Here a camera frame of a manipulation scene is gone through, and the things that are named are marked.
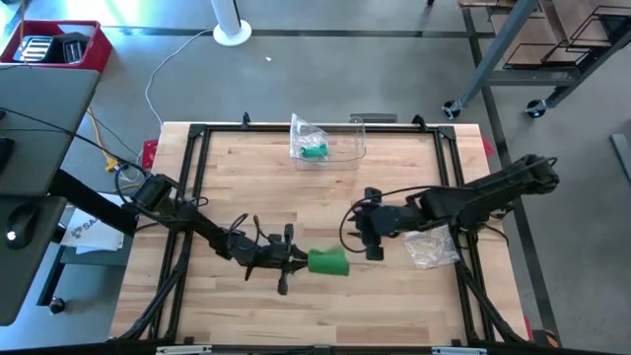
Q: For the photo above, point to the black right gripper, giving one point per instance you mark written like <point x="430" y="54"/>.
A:
<point x="372" y="224"/>

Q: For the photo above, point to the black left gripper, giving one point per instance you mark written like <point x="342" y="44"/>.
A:
<point x="286" y="256"/>

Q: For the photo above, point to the light green elastic bandage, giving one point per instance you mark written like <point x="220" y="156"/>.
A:
<point x="328" y="263"/>

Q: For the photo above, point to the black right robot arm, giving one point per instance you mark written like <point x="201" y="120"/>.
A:
<point x="493" y="192"/>

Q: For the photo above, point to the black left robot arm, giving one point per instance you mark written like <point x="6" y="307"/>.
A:
<point x="197" y="224"/>

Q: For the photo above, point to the clear plastic container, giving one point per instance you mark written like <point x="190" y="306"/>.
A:
<point x="350" y="148"/>

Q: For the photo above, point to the grey metal plate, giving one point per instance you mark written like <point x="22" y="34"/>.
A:
<point x="382" y="118"/>

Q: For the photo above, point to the black caster wheel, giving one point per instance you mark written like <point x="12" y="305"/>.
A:
<point x="449" y="109"/>
<point x="536" y="108"/>
<point x="56" y="305"/>

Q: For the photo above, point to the white printed paper sheet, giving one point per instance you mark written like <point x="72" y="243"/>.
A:
<point x="93" y="232"/>

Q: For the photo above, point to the black desk support beam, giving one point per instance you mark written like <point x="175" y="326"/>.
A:
<point x="89" y="202"/>

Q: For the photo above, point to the white pole with round base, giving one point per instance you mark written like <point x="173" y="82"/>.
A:
<point x="231" y="33"/>

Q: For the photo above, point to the grey desk panel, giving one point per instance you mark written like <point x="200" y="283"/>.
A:
<point x="49" y="93"/>
<point x="24" y="281"/>

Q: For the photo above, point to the black computer mouse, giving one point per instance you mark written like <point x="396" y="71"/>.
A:
<point x="22" y="224"/>

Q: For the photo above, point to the red plastic crate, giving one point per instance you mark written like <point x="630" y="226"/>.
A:
<point x="101" y="49"/>

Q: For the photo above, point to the black appliance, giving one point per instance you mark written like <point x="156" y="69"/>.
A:
<point x="71" y="49"/>

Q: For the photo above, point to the black flat device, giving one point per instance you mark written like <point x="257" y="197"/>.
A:
<point x="5" y="153"/>

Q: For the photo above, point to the silver metal appliance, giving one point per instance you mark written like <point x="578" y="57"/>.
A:
<point x="34" y="49"/>

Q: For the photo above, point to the black metal table frame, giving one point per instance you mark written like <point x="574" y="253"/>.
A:
<point x="419" y="129"/>

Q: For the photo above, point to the silver metal bracket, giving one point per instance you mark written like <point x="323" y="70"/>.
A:
<point x="458" y="351"/>
<point x="182" y="350"/>

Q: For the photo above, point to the grey metal cart frame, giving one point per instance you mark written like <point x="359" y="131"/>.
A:
<point x="493" y="49"/>

